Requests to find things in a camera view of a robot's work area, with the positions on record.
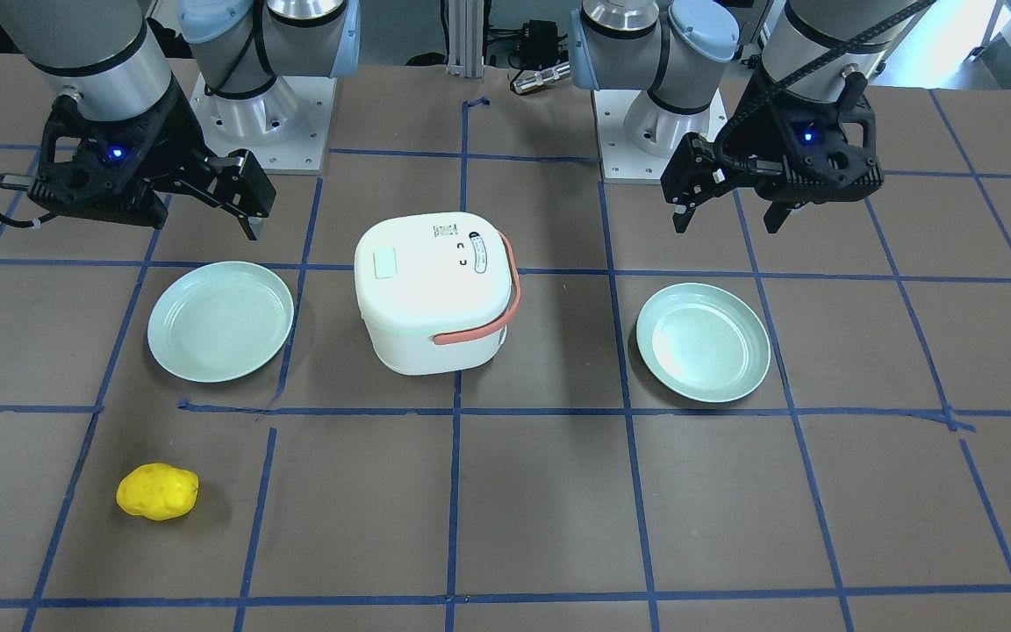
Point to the white base plate arm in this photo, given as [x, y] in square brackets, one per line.
[637, 138]
[286, 128]

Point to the yellow toy potato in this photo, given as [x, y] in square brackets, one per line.
[158, 491]

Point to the mint green plate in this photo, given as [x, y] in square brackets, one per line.
[703, 342]
[220, 322]

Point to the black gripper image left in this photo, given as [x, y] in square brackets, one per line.
[174, 139]

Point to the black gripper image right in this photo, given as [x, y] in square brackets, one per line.
[756, 133]

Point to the aluminium frame post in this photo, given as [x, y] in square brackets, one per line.
[465, 34]

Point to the silver metal cylinder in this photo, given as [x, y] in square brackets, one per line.
[542, 79]

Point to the white rice cooker orange handle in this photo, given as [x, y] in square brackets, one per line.
[436, 291]

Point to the black power adapter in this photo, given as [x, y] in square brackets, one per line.
[537, 44]

